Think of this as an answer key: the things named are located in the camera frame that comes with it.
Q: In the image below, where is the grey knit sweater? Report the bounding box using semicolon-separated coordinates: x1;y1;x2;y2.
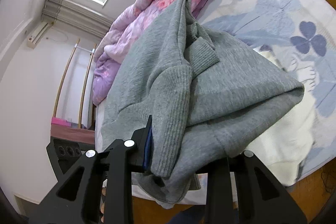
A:
101;0;304;204

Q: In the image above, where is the grey striped curtain left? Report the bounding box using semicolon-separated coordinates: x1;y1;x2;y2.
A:
42;0;113;39

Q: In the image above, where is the white patterned bed sheet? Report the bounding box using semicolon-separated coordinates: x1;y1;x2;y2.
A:
95;0;335;176

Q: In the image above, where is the white patterned garment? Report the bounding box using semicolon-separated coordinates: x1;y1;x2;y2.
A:
246;46;317;186

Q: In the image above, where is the purple floral quilt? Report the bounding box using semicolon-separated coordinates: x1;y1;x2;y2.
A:
93;0;208;105

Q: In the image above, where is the upper wooden ballet bar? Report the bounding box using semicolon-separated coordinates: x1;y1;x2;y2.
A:
52;38;81;118

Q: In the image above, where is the white air conditioner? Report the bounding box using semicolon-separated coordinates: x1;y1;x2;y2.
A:
26;21;54;49

